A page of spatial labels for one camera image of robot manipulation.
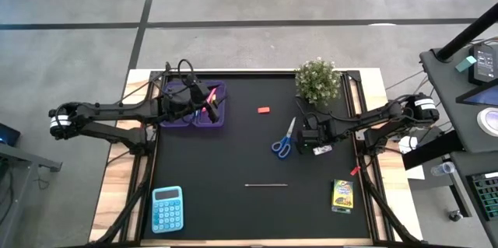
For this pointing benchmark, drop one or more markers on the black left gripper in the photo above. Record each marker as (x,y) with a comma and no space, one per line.
(186,107)

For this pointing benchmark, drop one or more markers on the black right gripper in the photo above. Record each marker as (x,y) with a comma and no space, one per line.
(309,141)

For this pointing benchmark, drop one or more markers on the pink highlighter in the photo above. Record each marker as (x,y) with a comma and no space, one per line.
(212,95)

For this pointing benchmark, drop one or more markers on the white green stationery pack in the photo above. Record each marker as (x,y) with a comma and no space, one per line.
(325,149)

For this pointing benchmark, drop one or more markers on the red eraser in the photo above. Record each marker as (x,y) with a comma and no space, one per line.
(264,110)

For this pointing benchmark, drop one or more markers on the black pencil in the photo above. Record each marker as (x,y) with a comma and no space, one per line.
(266,185)

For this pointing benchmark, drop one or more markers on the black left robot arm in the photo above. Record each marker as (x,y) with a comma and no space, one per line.
(116,110)

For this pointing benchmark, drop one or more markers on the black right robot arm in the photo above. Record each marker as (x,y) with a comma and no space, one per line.
(369,117)

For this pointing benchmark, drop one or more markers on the purple open pencil case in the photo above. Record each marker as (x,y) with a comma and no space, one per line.
(220,120)

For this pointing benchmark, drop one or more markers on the small red clip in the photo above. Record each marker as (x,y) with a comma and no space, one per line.
(355,170)

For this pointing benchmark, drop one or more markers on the green artificial plant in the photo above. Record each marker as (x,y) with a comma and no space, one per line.
(317,81)

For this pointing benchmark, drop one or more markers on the yellow green crayon box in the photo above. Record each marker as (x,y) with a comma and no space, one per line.
(342,195)

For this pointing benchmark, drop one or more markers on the small white object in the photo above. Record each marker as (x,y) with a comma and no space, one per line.
(407,145)

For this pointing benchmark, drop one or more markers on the black table mat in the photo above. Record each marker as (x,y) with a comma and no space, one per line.
(233,209)

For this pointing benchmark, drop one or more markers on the light blue calculator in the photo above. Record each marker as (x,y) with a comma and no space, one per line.
(167,213)

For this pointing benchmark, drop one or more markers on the white paper sheet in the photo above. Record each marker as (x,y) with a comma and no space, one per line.
(415,172)

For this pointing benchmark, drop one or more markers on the black side desk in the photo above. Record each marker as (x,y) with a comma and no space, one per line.
(447,96)

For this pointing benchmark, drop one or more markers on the black low desk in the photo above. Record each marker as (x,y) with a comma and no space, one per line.
(463,186)

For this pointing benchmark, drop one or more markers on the black caster wheel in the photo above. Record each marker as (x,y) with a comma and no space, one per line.
(455,215)

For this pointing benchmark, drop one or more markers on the small teal box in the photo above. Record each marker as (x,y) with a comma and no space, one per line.
(465,64)

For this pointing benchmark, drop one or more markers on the dark tablet screen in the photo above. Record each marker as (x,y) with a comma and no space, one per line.
(484,96)

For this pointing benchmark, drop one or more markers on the white round object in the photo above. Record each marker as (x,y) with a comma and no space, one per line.
(491,121)

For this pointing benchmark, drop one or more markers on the green-keyed black keyboard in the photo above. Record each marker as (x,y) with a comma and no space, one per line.
(486,195)

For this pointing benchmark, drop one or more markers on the black device box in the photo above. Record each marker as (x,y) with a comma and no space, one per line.
(482,65)

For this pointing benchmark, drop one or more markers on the grey metal cart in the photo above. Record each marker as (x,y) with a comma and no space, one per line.
(27,158)

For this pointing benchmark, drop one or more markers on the black pole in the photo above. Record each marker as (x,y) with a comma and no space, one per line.
(467,32)

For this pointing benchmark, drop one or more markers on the blue lit device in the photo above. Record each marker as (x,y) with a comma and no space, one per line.
(8,135)

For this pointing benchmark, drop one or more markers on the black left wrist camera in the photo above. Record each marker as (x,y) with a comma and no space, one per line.
(197,90)

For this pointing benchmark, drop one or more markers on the black table frame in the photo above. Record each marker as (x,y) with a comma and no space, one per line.
(149,178)

